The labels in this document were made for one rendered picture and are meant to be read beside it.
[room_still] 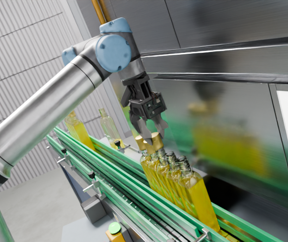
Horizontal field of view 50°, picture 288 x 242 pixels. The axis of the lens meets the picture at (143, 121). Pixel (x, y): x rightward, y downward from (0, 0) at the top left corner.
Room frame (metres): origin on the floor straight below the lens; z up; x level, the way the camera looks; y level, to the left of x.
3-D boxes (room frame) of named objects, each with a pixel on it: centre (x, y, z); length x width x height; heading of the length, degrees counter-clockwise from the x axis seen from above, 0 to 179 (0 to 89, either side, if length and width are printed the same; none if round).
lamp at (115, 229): (1.00, 0.26, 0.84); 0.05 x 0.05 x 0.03
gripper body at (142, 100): (0.83, -0.02, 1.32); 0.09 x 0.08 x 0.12; 23
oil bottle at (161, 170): (0.86, -0.01, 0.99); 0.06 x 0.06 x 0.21; 23
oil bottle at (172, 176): (0.81, -0.03, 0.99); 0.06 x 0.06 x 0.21; 23
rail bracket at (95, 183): (1.17, 0.31, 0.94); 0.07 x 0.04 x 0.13; 113
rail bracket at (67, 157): (1.59, 0.49, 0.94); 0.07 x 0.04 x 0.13; 113
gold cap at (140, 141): (0.97, 0.03, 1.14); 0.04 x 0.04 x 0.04
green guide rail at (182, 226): (1.49, 0.32, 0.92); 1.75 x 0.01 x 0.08; 23
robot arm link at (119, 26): (0.84, -0.02, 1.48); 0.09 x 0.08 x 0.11; 114
